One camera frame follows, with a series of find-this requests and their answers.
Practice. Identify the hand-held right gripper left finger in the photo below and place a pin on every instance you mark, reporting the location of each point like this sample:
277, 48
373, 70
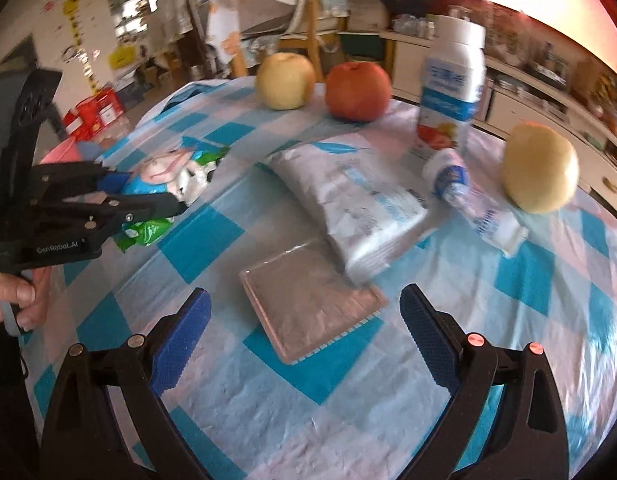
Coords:
186, 335

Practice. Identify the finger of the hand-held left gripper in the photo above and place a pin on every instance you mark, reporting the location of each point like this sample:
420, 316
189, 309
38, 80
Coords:
116, 180
153, 205

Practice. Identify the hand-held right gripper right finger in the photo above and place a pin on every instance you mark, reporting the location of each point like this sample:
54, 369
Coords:
431, 335

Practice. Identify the green white snack wrapper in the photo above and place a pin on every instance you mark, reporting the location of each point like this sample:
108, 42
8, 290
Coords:
163, 170

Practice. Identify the pink plastic bucket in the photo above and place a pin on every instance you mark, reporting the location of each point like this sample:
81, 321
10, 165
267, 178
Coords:
63, 152

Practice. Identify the silver foil packet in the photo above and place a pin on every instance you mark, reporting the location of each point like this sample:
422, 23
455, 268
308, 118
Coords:
308, 300

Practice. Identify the person's left forearm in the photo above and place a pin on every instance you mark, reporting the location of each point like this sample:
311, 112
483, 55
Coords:
6, 410

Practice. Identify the person's left hand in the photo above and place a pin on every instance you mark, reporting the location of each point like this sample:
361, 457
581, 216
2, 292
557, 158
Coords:
31, 295

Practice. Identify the red plastic crate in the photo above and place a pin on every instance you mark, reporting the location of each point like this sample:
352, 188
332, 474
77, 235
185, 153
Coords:
91, 115

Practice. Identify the blue white checked tablecloth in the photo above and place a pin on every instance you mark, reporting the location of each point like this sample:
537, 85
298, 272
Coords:
288, 425

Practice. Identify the small white blue bottle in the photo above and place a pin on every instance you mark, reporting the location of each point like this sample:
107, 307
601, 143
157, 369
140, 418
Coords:
468, 195

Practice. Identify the white tissue pack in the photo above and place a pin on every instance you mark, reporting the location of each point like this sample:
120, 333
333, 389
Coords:
358, 200

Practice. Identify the round yellow pear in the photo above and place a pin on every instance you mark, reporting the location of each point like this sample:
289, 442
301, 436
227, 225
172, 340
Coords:
286, 80

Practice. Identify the oval yellow pear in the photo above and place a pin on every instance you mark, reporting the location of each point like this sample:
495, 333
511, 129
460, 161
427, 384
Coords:
540, 167

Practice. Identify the wooden easel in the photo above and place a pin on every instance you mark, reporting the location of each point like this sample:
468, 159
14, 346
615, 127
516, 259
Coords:
288, 15

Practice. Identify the red apple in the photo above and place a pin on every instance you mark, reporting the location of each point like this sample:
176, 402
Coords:
358, 92

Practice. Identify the tall white yogurt bottle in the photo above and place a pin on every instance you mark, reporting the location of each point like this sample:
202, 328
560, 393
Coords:
451, 85

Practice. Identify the cluster of small jars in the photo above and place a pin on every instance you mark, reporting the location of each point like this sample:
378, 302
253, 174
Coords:
413, 26

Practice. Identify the yellow wall stickers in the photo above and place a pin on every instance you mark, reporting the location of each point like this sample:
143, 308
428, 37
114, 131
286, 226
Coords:
76, 35

